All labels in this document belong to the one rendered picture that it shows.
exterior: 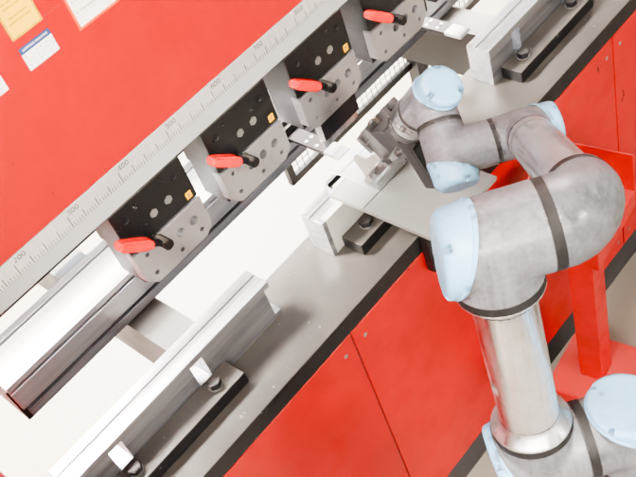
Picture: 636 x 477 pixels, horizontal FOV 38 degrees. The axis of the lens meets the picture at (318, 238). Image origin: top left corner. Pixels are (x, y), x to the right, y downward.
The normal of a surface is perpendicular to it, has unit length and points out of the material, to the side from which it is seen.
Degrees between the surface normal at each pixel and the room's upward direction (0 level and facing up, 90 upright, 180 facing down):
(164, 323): 0
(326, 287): 0
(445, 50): 90
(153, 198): 90
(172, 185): 90
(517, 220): 28
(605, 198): 54
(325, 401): 90
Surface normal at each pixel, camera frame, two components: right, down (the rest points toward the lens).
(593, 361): -0.54, 0.70
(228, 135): 0.72, 0.34
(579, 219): 0.18, 0.02
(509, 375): -0.27, 0.68
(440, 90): 0.26, -0.28
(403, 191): -0.27, -0.66
